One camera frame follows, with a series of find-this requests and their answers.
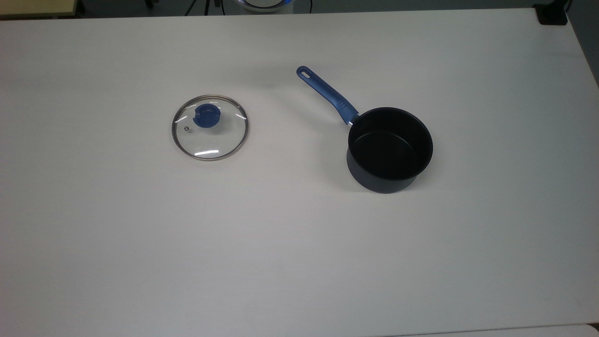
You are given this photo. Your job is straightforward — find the glass lid with blue knob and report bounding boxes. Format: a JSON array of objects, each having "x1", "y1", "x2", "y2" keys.
[{"x1": 171, "y1": 94, "x2": 249, "y2": 161}]

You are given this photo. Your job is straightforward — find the black tripod legs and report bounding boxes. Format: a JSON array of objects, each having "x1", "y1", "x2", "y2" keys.
[{"x1": 184, "y1": 0, "x2": 226, "y2": 16}]

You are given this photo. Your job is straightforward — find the white side table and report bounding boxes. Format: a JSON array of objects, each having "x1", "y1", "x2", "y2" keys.
[{"x1": 385, "y1": 323, "x2": 599, "y2": 337}]

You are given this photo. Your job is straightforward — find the black table clamp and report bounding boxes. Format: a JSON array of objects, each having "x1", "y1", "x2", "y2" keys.
[{"x1": 534, "y1": 3, "x2": 569, "y2": 26}]

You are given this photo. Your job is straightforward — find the yellowish wooden table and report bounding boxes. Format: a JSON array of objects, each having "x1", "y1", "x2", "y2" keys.
[{"x1": 0, "y1": 0, "x2": 79, "y2": 19}]

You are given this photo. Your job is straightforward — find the dark saucepan with blue handle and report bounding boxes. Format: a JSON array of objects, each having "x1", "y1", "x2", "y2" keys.
[{"x1": 296, "y1": 66, "x2": 434, "y2": 194}]

